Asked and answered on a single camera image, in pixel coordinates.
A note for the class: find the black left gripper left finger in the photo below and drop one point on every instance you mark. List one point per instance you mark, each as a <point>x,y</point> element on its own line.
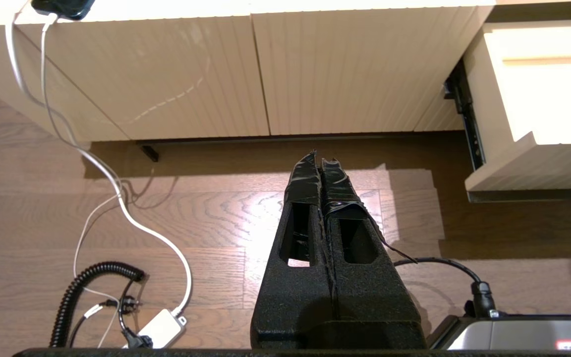
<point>290,297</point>

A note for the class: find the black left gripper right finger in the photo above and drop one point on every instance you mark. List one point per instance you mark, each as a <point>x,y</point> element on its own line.
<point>379,302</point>

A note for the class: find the cream ribbed cabinet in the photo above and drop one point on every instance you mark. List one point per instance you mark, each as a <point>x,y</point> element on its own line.
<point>166,74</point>

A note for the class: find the white power adapter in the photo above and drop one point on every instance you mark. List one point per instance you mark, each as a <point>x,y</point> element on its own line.
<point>159,327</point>

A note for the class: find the black smartphone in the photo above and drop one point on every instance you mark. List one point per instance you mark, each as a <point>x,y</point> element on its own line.
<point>65,7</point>

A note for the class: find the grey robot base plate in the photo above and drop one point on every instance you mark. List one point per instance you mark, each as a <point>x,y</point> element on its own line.
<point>523,334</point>

